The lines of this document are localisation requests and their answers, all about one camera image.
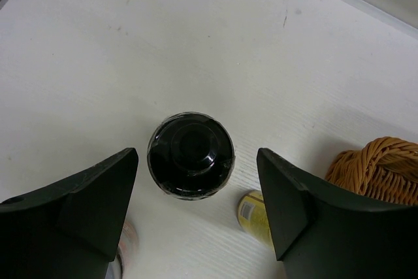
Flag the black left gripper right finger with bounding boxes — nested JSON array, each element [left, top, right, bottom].
[[257, 148, 417, 278]]

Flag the black stopper white bottle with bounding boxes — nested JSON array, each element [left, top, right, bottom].
[[147, 112, 235, 201]]

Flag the brown wicker divided tray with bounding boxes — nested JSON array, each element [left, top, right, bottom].
[[325, 137, 417, 205]]

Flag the yellow label brown bottle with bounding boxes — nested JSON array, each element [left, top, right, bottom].
[[236, 190, 274, 250]]

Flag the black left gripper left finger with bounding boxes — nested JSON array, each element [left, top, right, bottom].
[[1, 148, 138, 278]]

